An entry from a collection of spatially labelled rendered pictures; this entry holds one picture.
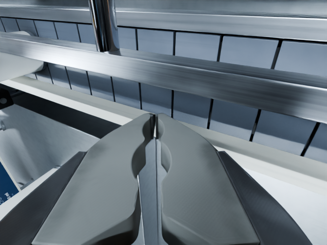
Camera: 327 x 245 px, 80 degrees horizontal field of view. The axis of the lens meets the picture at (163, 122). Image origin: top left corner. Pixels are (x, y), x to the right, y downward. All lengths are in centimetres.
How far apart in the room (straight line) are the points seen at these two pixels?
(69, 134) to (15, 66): 13
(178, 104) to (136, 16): 9
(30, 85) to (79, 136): 10
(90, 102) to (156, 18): 11
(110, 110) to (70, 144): 19
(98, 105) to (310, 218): 28
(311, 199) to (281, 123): 14
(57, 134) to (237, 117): 31
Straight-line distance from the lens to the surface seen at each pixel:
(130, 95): 22
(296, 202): 30
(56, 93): 26
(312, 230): 33
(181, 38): 17
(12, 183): 67
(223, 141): 16
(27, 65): 30
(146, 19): 19
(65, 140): 39
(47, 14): 29
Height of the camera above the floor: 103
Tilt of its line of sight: 47 degrees down
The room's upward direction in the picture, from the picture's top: 133 degrees counter-clockwise
